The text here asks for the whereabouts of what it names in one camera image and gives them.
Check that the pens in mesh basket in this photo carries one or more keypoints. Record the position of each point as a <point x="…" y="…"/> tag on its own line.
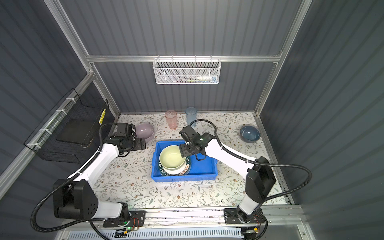
<point x="197" y="79"/>

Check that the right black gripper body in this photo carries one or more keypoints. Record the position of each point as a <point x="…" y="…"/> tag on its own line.
<point x="186" y="149"/>

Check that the floral table mat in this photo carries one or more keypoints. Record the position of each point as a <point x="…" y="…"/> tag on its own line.
<point x="129" y="179"/>

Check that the yellow tag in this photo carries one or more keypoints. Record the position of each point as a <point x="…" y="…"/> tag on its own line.
<point x="102" y="116"/>

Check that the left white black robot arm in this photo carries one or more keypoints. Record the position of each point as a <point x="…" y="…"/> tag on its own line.
<point x="76" y="199"/>

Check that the green ceramic bowl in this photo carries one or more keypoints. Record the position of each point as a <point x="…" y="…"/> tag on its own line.
<point x="171" y="158"/>

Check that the white wire mesh basket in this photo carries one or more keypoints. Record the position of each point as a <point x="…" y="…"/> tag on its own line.
<point x="165" y="69"/>

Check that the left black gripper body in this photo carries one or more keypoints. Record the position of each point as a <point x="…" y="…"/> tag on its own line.
<point x="135" y="144"/>

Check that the blue translucent cup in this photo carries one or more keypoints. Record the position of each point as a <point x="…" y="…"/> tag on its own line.
<point x="191" y="114"/>

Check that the pink translucent cup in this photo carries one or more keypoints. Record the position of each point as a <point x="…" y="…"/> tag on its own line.
<point x="171" y="118"/>

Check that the blue plastic bin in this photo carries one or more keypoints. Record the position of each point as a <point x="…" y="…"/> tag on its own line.
<point x="198" y="170"/>

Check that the dark blue ceramic bowl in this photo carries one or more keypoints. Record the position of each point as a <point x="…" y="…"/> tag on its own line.
<point x="250" y="134"/>

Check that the black pad in basket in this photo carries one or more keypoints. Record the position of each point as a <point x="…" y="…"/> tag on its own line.
<point x="80" y="132"/>

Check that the black wire basket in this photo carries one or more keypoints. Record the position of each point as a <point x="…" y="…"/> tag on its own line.
<point x="74" y="106"/>

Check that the white plate green rim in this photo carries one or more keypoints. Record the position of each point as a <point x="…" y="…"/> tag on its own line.
<point x="183" y="170"/>

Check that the pink ceramic bowl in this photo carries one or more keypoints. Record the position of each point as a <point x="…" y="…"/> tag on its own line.
<point x="145" y="131"/>

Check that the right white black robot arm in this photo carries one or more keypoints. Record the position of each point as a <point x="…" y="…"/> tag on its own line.
<point x="259" y="177"/>

